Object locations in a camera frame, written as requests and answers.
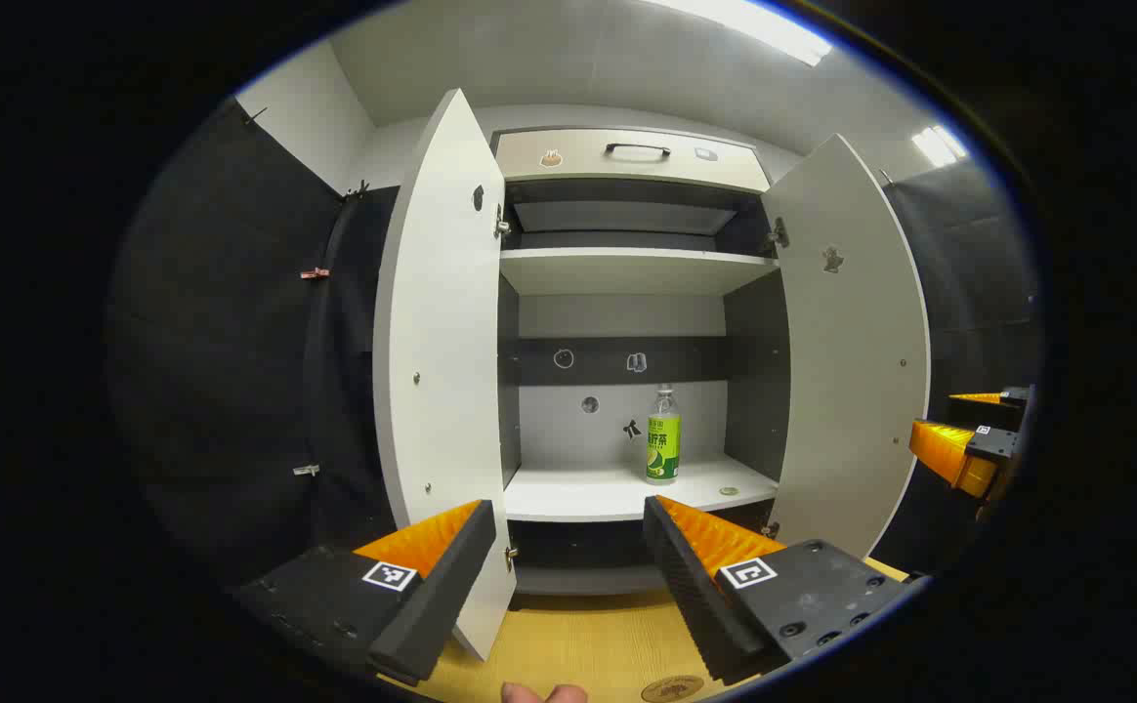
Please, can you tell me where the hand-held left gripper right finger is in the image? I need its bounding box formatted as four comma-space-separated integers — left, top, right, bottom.
643, 495, 921, 686

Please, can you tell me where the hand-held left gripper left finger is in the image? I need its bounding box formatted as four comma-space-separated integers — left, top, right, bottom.
236, 500, 498, 686

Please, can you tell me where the round wooden coaster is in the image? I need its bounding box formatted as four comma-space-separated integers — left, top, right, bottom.
641, 675, 706, 703

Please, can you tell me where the white cabinet door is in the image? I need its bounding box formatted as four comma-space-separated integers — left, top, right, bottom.
760, 134, 932, 559
373, 88, 518, 662

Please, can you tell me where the green label plastic bottle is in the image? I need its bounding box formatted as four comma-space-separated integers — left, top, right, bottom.
645, 384, 683, 485

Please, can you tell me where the white cabinet shelf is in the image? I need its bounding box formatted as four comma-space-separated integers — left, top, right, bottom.
498, 246, 780, 297
504, 452, 780, 523

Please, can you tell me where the grey and white cabinet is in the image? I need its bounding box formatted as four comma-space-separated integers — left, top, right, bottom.
490, 125, 794, 597

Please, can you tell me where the black backdrop cloth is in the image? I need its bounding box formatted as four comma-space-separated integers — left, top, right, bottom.
881, 159, 1046, 577
109, 98, 401, 587

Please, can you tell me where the small ceiling light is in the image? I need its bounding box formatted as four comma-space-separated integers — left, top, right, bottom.
910, 124, 970, 169

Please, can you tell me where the long ceiling light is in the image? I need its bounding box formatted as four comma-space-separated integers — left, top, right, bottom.
642, 0, 833, 67

